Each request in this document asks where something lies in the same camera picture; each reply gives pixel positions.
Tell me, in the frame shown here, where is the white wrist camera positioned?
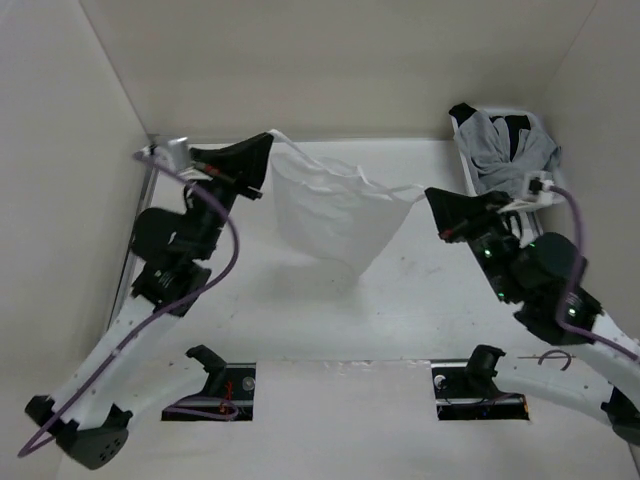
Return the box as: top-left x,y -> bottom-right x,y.
146,136 -> 192,174
519,171 -> 554,209

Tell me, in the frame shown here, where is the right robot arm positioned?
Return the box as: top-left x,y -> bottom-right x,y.
425,180 -> 639,445

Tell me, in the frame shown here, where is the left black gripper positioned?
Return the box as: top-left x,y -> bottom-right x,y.
189,133 -> 277,258

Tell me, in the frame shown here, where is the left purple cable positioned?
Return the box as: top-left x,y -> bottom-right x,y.
17,149 -> 241,459

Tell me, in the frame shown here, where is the black tank top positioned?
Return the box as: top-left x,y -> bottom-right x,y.
448,103 -> 531,162

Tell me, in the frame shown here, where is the grey tank top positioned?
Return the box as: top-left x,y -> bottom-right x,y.
453,110 -> 562,196

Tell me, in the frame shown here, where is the white plastic laundry basket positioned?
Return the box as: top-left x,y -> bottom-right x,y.
451,105 -> 561,214

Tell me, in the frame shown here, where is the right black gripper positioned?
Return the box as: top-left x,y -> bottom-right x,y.
424,185 -> 521,300

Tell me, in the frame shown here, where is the white tank top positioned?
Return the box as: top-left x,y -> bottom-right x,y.
269,129 -> 425,276

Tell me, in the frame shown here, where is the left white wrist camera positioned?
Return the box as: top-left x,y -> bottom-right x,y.
146,136 -> 192,174

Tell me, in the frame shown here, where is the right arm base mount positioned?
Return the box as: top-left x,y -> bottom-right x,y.
431,345 -> 529,421

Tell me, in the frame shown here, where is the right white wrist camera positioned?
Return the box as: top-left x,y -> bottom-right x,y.
519,171 -> 554,209

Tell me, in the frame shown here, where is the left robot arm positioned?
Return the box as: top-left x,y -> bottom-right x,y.
17,132 -> 274,470

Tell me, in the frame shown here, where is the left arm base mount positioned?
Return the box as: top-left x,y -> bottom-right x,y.
161,345 -> 257,422

